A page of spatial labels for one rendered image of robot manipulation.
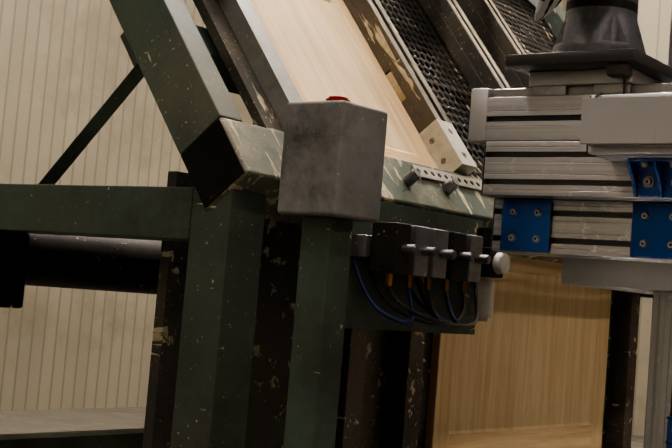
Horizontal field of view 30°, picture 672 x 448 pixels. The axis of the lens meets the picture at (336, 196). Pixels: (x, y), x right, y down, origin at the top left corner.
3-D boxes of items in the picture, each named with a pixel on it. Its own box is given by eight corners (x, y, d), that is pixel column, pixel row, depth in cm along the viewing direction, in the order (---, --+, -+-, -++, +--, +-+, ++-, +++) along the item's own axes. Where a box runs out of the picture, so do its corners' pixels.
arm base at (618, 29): (659, 71, 207) (663, 12, 208) (622, 53, 195) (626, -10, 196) (575, 75, 216) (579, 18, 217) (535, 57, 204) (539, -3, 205)
